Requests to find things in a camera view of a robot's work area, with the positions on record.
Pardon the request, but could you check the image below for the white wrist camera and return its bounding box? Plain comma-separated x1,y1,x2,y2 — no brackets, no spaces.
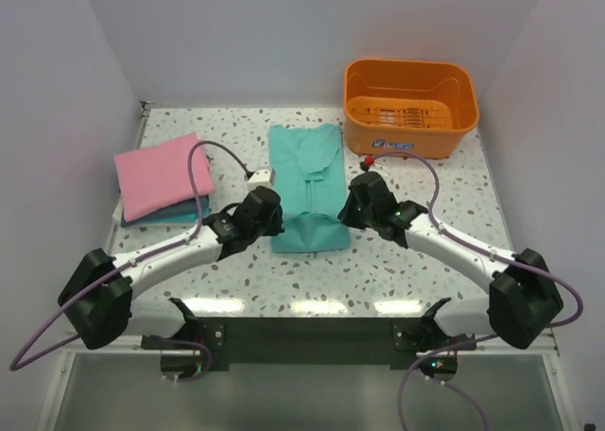
247,167,276,191
359,155,389,177

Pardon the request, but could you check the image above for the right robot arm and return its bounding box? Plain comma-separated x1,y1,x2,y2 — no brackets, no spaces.
338,172,562,349

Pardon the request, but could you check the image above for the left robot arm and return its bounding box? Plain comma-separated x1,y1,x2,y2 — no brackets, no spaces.
58,186,283,350

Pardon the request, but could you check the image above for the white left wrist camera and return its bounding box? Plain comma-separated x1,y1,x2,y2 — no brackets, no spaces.
247,167,276,191

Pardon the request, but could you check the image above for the mint green t-shirt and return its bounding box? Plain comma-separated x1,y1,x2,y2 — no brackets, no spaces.
268,124,351,253

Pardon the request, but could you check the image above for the folded turquoise t-shirt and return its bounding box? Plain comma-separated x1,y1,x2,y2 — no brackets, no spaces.
132,212,199,227

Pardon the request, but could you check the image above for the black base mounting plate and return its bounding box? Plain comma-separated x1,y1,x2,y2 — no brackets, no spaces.
141,318,476,374

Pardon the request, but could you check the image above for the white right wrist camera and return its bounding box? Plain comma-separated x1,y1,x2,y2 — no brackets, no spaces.
359,155,389,177

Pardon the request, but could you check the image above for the orange plastic basket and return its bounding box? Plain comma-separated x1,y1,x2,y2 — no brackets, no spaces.
343,59,479,160

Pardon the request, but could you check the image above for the folded dark teal t-shirt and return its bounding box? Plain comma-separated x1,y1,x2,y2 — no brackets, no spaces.
114,194,210,228

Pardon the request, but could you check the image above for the folded pink t-shirt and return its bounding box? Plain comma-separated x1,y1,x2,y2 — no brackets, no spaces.
113,132,216,222

